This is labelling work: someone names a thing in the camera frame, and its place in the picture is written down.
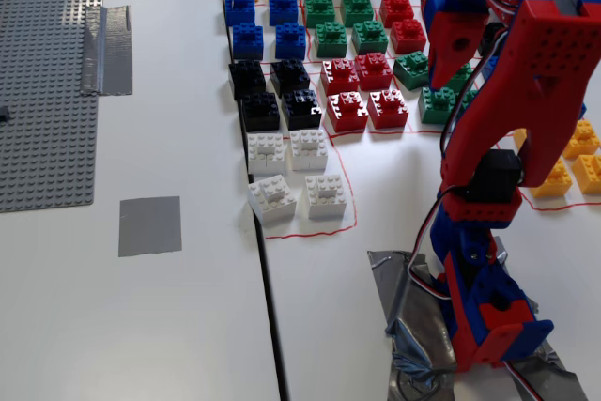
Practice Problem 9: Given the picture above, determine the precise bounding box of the blue and red gripper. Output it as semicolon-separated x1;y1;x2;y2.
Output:
421;0;490;91

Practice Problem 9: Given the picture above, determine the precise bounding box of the black Lego block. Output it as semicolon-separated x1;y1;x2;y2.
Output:
239;91;282;133
227;60;268;101
269;58;312;99
281;89;324;131

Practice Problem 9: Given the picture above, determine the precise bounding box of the green Lego block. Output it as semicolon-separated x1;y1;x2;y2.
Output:
457;88;481;116
393;52;431;92
303;0;337;29
445;62;475;92
339;0;376;28
314;21;350;58
418;85;459;126
351;20;390;56

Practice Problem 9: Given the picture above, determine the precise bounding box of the red Lego block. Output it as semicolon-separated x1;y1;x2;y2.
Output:
319;58;361;97
354;52;394;92
366;89;410;131
378;0;416;29
325;91;369;134
389;19;428;55

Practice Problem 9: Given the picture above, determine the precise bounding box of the white Lego block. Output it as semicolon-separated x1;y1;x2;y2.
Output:
304;174;349;221
288;129;330;173
247;174;299;226
246;132;288;176

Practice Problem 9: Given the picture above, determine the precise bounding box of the grey tape square marker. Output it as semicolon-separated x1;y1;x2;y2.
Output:
117;195;183;258

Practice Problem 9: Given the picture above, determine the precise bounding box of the grey Lego baseplate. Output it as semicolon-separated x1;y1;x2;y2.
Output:
0;0;107;214

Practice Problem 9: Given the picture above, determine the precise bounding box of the red white black servo cable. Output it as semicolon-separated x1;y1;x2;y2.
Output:
406;27;511;301
502;359;542;401

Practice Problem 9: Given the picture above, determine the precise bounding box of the crumpled grey duct tape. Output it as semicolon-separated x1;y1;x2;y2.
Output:
366;234;589;401

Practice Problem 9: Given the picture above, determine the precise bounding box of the grey duct tape strip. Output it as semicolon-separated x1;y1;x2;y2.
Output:
80;4;134;97

